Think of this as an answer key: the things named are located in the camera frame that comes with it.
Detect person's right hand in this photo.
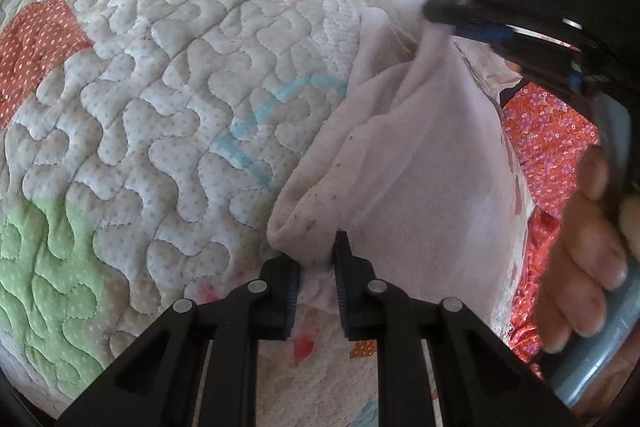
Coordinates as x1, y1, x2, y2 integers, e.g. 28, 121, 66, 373
535, 146, 627, 353

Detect pale pink small garment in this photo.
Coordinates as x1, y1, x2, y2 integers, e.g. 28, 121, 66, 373
267, 8, 529, 335

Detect white heart-patterned quilt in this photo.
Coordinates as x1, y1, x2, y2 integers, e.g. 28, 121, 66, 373
1, 0, 361, 418

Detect orange floral bedsheet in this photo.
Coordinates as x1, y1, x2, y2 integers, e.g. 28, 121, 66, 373
503, 83, 599, 364

